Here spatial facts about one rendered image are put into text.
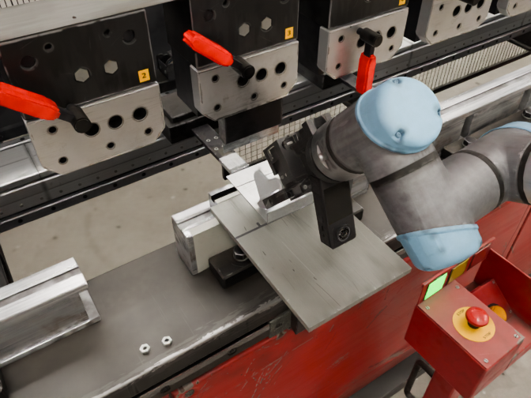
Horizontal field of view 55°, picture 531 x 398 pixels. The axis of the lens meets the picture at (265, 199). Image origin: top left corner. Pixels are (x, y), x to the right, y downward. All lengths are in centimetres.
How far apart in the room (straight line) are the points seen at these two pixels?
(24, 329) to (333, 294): 44
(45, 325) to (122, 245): 136
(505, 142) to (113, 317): 61
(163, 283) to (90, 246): 134
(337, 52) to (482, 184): 30
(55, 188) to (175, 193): 139
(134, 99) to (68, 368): 41
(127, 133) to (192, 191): 172
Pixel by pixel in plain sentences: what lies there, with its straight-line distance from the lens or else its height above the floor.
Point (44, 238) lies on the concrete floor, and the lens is 230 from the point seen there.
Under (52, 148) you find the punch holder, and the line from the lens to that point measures 61.
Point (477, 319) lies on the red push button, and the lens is 97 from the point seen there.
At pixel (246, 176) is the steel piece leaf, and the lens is 85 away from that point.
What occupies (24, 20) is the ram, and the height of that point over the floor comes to 136.
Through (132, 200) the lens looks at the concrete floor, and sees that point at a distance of 235.
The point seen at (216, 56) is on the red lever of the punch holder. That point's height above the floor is 129.
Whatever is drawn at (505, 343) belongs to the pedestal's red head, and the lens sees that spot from 99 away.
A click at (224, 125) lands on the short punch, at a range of 74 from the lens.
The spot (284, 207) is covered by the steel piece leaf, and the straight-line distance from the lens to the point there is 77.
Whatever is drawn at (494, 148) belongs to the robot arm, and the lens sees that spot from 60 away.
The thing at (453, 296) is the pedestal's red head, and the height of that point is 78.
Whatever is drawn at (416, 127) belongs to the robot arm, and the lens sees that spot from 50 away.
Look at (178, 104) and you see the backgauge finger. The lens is 98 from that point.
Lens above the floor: 155
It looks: 43 degrees down
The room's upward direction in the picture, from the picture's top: straight up
